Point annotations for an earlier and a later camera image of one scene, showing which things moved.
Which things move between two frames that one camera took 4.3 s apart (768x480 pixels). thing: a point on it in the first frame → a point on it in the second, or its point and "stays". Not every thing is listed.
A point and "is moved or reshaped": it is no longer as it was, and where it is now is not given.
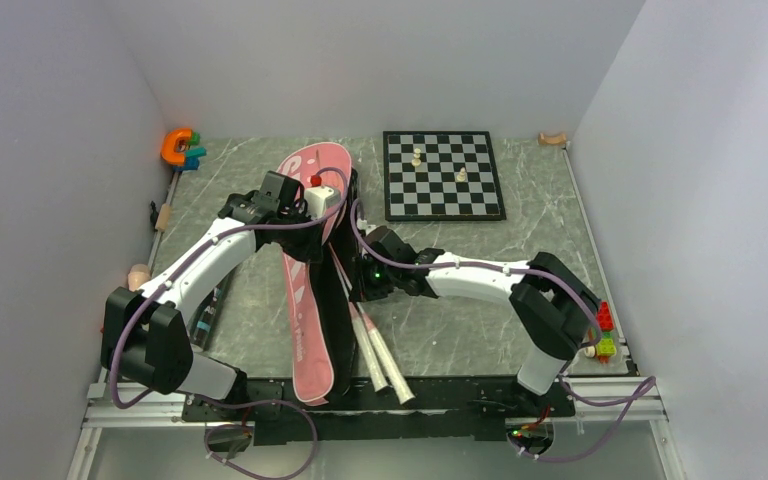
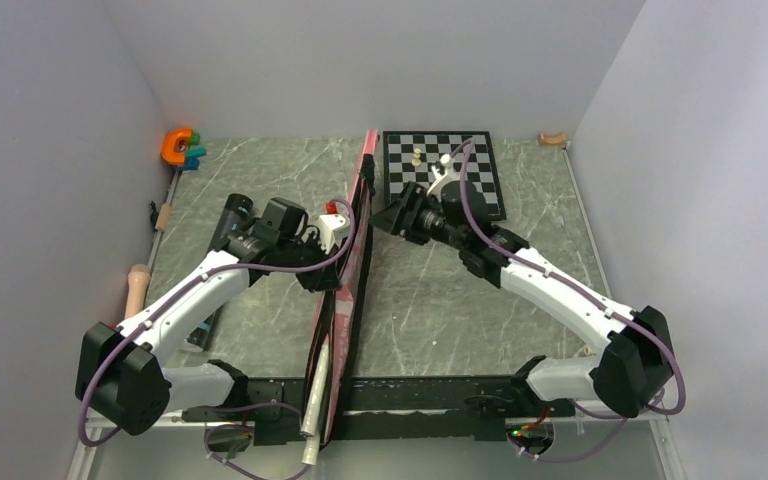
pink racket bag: x=320 y=308 is moved or reshaped
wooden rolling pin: x=138 y=275 stays
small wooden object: x=552 y=140 stays
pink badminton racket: x=381 y=381 → x=314 y=406
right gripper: x=362 y=291 → x=394 y=218
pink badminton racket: x=386 y=361 → x=312 y=446
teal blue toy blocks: x=192 y=159 stays
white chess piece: x=416 y=161 stays
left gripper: x=311 y=251 → x=321 y=279
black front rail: x=442 y=410 stays
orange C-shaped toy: x=169 y=152 stays
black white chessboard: x=440 y=176 stays
